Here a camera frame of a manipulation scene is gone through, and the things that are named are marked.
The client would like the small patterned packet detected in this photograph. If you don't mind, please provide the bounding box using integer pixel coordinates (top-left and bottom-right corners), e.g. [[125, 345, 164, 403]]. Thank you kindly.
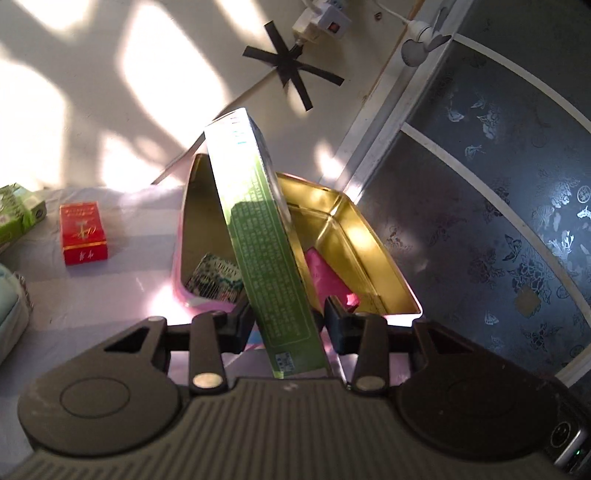
[[185, 253, 243, 303]]

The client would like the magenta wallet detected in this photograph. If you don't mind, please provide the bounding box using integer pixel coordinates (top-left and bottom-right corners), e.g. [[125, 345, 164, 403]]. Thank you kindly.
[[304, 247, 361, 312]]

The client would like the green toothpaste box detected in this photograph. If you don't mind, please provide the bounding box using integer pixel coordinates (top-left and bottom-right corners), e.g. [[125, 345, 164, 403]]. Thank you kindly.
[[205, 108, 331, 379]]

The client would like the red cigarette pack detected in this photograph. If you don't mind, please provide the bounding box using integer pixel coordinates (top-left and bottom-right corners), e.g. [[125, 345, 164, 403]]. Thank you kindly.
[[59, 202, 108, 266]]

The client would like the teal fabric pouch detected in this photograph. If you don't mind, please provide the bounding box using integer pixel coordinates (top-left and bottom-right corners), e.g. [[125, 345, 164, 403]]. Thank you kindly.
[[0, 265, 33, 363]]

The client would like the green tissue pack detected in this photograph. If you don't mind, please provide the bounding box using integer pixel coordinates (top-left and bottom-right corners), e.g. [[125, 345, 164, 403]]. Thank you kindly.
[[0, 184, 47, 251]]

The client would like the pink macaron biscuit tin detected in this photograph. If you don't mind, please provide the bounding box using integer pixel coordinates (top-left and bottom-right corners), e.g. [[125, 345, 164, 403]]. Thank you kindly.
[[171, 153, 424, 370]]

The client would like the patterned glass door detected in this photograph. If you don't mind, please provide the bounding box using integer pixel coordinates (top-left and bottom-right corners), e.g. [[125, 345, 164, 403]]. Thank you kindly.
[[331, 0, 591, 388]]

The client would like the black tape cross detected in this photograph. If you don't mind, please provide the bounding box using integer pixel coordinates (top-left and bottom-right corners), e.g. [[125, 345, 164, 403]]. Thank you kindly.
[[242, 21, 345, 112]]

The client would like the white power strip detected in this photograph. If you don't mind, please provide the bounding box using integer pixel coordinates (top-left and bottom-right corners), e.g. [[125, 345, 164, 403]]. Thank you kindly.
[[293, 0, 352, 42]]

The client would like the white power cable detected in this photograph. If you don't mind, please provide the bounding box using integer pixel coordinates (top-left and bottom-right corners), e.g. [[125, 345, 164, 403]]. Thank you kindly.
[[150, 68, 283, 186]]

